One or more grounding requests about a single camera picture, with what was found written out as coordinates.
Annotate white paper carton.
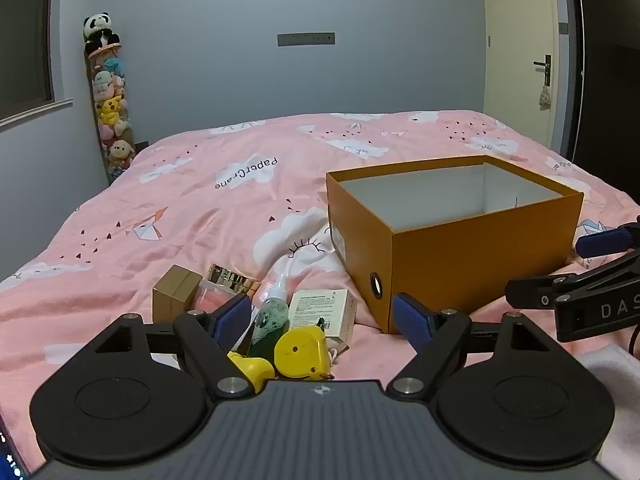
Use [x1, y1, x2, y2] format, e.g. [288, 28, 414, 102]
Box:
[287, 288, 359, 357]

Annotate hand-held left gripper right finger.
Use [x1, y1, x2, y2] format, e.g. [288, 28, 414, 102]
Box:
[387, 292, 552, 402]

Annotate window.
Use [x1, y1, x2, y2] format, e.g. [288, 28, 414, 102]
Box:
[0, 0, 69, 129]

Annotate cream door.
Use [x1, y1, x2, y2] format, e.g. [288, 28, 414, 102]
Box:
[480, 0, 562, 154]

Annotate green liquid bottle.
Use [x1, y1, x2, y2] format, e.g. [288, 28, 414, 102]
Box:
[248, 255, 294, 361]

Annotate brown dog plush toy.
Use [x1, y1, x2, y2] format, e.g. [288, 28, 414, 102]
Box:
[107, 139, 135, 170]

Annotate phone with lit screen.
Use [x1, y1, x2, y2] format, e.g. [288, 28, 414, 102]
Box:
[0, 427, 27, 480]

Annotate orange cardboard box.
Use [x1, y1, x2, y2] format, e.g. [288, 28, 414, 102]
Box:
[326, 155, 585, 335]

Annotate panda plush toy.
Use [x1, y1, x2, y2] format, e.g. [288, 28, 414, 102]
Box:
[82, 11, 122, 56]

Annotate dark wardrobe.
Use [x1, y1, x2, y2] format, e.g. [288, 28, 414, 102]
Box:
[564, 0, 640, 213]

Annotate pink printed bedsheet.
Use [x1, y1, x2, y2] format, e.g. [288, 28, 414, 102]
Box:
[0, 109, 640, 480]

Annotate pink and teal plush toy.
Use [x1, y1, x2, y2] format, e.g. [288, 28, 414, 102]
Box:
[92, 71, 126, 100]

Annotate white fluffy cloth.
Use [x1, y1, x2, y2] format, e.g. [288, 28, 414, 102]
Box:
[574, 342, 640, 480]

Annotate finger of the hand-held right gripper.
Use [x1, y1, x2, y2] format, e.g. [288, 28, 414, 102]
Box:
[574, 221, 640, 257]
[504, 272, 584, 310]

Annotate yellow plush toy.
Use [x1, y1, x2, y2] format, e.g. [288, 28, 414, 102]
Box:
[96, 95, 131, 128]

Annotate clear plush toy tube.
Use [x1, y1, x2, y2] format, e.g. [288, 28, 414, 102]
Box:
[84, 43, 136, 187]

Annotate pink jar with gold lid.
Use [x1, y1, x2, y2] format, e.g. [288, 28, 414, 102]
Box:
[192, 263, 262, 319]

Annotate black door handle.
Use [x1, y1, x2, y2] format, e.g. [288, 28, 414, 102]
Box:
[533, 53, 554, 87]

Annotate grey wall socket panel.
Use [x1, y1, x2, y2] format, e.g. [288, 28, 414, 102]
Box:
[277, 32, 336, 47]

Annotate small gold box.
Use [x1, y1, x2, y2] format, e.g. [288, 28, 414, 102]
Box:
[152, 264, 205, 324]

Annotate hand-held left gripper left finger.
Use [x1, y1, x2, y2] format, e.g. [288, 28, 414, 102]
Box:
[92, 293, 254, 399]

